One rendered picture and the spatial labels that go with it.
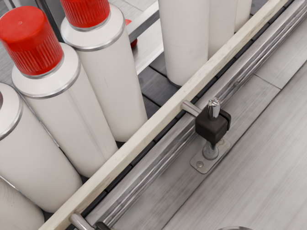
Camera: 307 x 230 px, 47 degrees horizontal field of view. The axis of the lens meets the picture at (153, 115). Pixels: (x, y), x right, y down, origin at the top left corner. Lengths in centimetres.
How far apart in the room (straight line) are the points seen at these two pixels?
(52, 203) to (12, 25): 18
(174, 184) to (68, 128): 18
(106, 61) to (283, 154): 22
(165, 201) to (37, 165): 18
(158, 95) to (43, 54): 22
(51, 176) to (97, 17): 14
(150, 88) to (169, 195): 13
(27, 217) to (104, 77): 15
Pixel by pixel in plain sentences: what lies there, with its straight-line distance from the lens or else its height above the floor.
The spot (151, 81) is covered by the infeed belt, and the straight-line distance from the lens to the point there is 45.
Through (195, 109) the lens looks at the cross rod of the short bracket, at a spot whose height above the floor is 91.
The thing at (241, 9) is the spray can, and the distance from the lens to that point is 47.
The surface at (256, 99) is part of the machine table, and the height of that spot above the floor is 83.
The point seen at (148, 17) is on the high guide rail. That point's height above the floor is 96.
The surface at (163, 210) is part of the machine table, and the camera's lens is 42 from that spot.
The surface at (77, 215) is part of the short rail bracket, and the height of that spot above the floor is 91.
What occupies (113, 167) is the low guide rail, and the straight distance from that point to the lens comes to 36.
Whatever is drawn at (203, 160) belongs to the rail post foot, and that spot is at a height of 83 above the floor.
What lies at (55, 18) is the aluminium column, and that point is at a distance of 44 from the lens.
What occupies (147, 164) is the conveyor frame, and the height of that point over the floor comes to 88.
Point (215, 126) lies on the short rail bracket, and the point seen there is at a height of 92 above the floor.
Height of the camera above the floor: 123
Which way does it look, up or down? 58 degrees down
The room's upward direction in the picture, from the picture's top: 11 degrees counter-clockwise
